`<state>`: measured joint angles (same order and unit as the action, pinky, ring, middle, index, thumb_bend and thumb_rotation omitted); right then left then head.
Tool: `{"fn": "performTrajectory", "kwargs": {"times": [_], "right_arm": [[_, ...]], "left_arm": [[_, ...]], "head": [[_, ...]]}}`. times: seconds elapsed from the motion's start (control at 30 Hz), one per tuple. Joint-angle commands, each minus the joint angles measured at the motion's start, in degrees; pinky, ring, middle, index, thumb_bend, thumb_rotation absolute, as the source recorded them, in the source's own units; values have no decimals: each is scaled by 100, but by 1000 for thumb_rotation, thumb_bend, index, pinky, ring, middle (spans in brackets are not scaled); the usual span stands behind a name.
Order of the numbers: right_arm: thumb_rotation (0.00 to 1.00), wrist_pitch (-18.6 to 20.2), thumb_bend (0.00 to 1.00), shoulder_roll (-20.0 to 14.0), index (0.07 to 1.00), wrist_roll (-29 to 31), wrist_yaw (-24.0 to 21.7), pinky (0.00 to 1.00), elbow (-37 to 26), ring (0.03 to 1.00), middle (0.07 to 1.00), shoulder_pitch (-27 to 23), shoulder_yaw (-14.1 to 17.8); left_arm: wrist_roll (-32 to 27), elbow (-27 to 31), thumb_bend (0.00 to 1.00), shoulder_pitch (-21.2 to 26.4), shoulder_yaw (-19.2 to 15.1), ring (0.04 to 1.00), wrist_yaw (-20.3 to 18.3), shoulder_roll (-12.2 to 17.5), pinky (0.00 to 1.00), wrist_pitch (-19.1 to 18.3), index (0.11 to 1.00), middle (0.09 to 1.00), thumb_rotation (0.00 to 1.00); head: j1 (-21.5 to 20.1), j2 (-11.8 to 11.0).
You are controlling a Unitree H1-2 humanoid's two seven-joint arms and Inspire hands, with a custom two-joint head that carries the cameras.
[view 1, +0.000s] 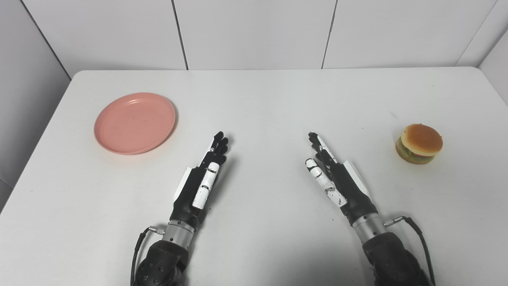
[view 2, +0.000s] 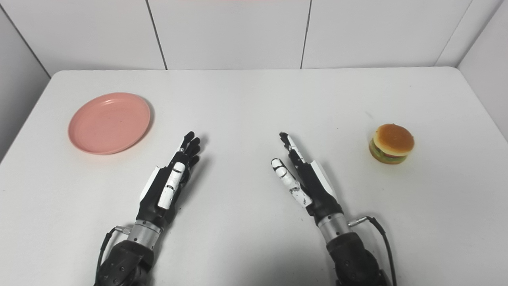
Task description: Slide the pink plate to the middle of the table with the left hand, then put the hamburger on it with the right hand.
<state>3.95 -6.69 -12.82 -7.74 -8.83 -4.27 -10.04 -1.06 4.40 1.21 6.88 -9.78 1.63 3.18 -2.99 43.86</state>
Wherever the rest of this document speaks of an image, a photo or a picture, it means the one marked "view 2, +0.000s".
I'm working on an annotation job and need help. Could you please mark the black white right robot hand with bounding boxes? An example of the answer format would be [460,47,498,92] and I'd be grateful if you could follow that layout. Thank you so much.
[271,132,344,226]

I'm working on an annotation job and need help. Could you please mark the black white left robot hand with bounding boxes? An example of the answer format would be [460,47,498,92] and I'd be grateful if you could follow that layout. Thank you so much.
[136,131,201,229]

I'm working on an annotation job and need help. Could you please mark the toy hamburger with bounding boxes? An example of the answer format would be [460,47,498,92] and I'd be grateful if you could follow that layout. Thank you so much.
[369,124,415,165]

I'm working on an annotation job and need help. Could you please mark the pink round plate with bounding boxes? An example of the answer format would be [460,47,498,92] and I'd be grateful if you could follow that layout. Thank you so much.
[68,93,152,155]

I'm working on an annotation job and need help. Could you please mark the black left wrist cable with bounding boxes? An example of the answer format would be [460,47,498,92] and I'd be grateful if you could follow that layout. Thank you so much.
[95,226,131,278]

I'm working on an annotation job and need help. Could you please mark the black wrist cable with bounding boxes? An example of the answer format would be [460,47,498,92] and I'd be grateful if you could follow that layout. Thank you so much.
[95,226,131,278]
[348,216,397,286]

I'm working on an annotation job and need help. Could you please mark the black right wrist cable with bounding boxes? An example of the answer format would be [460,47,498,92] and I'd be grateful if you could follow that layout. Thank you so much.
[348,216,397,286]

